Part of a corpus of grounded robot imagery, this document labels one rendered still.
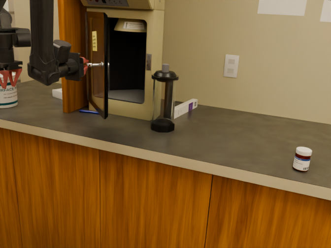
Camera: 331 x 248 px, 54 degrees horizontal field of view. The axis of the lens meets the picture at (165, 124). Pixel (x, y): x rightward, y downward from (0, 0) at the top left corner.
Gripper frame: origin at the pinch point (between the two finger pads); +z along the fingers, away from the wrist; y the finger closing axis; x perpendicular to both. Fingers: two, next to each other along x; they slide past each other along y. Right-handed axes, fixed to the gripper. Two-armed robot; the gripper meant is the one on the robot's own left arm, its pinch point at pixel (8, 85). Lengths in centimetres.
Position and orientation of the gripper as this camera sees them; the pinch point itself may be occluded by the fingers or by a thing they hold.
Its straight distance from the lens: 140.7
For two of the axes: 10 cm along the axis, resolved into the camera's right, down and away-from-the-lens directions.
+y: 3.7, -2.8, 8.9
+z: -0.6, 9.4, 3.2
